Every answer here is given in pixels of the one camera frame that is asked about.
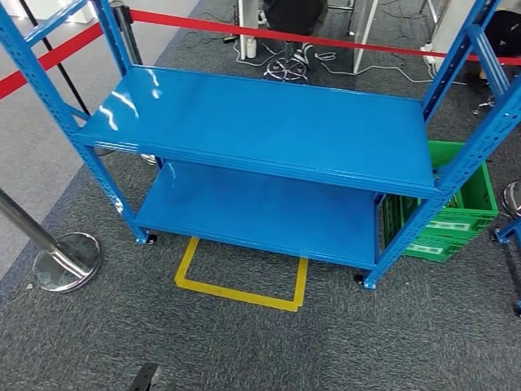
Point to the black stanchion post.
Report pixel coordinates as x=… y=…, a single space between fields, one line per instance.
x=123 y=24
x=61 y=67

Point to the chrome base stool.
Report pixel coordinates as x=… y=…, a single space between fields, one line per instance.
x=483 y=105
x=286 y=70

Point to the red barrier belt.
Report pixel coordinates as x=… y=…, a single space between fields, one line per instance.
x=53 y=56
x=244 y=30

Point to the green plastic parts bin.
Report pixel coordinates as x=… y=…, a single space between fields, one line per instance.
x=431 y=249
x=472 y=210

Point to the person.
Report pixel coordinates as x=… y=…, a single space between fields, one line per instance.
x=292 y=16
x=502 y=32

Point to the round chrome stanchion base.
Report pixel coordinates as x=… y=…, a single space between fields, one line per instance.
x=513 y=198

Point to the yellow floor tape square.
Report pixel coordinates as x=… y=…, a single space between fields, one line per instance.
x=240 y=294

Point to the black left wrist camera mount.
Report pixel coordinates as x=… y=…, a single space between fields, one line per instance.
x=143 y=376

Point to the chrome stanchion post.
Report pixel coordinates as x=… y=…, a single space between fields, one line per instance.
x=61 y=259

